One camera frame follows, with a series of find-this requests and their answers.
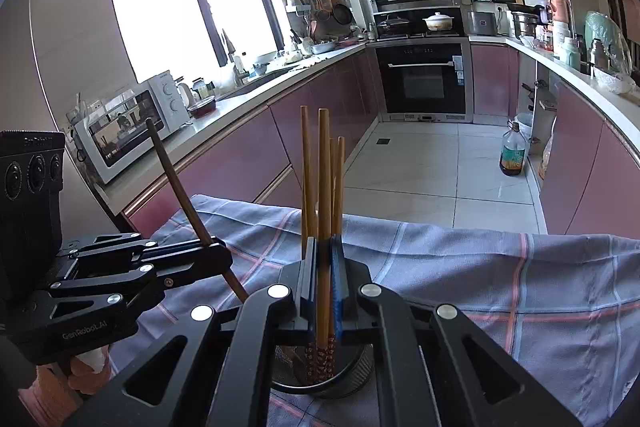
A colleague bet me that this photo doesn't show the brown wall picture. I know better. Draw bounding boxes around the brown wall picture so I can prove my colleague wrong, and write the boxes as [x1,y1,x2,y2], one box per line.
[619,0,640,28]

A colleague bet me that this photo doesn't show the steel sink faucet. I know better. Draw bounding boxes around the steel sink faucet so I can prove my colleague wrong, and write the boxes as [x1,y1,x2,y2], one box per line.
[221,28,246,88]

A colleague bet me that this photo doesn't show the green plastic-covered appliance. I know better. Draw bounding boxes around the green plastic-covered appliance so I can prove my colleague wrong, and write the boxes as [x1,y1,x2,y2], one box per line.
[585,11,632,72]

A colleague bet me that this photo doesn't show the dark-framed kitchen window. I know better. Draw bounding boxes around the dark-framed kitchen window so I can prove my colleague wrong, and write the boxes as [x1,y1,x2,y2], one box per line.
[104,0,281,82]

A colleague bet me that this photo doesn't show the silver rice cooker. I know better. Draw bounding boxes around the silver rice cooker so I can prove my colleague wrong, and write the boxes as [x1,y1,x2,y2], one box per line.
[467,9,499,36]

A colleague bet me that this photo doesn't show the white bowl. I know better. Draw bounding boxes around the white bowl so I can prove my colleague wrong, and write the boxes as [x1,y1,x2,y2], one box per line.
[594,69,635,95]

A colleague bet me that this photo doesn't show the bundle of wooden chopsticks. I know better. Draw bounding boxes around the bundle of wooden chopsticks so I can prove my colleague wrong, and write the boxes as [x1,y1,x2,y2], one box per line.
[300,106,347,385]

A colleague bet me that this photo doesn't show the black built-in oven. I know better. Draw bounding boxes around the black built-in oven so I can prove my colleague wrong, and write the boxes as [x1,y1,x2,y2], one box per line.
[374,42,473,122]

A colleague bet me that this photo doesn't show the brown wooden chopstick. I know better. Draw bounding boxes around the brown wooden chopstick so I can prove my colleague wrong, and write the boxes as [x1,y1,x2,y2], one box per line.
[318,109,338,383]
[145,118,250,304]

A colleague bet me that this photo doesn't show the white casserole pot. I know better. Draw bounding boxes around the white casserole pot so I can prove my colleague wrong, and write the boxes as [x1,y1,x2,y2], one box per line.
[423,12,455,31]

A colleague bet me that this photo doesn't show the person's left hand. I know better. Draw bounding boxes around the person's left hand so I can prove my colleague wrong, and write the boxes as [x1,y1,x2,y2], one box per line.
[67,346,112,395]

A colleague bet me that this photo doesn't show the checked blue-grey tablecloth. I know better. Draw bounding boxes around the checked blue-grey tablecloth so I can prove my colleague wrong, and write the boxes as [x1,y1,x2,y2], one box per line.
[107,194,640,427]

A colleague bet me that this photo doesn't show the pink base cabinet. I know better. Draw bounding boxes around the pink base cabinet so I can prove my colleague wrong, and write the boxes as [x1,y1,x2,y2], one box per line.
[470,44,640,240]
[122,52,381,238]

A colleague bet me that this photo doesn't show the steel steamer pot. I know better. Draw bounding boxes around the steel steamer pot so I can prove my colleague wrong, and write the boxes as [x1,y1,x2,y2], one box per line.
[510,4,546,38]

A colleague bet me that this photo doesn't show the pink kettle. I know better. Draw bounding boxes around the pink kettle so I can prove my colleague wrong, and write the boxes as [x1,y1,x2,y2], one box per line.
[548,0,572,35]

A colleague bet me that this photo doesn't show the dark red bowl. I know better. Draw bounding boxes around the dark red bowl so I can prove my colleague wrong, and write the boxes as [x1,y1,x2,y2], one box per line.
[187,97,217,118]

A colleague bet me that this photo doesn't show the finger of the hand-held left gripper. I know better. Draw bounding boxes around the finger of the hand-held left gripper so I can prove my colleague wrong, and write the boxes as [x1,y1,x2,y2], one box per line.
[56,232,157,269]
[49,242,234,309]

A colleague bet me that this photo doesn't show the white bucket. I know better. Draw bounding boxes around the white bucket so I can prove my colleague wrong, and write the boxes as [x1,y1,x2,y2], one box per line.
[515,113,535,142]

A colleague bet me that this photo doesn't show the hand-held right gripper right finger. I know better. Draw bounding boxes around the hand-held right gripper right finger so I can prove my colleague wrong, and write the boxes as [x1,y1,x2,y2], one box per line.
[327,234,583,427]

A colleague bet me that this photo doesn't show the black cooking pot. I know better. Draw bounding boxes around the black cooking pot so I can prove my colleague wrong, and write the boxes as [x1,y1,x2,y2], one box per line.
[376,14,412,36]

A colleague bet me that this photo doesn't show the black mesh pen holder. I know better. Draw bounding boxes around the black mesh pen holder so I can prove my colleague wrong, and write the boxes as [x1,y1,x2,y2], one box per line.
[270,342,373,400]

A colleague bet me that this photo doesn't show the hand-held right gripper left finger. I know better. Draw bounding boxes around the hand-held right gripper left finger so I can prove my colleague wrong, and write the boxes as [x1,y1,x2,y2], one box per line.
[62,234,326,427]

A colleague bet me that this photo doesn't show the black range hood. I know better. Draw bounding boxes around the black range hood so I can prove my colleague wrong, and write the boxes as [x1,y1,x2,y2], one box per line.
[366,0,457,14]

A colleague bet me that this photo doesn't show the white microwave oven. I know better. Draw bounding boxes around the white microwave oven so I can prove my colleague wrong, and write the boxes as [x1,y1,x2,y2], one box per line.
[70,74,193,185]

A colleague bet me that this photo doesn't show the plastic cooking oil bottle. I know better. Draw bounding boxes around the plastic cooking oil bottle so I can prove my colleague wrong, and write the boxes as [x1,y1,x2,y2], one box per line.
[499,121,526,176]

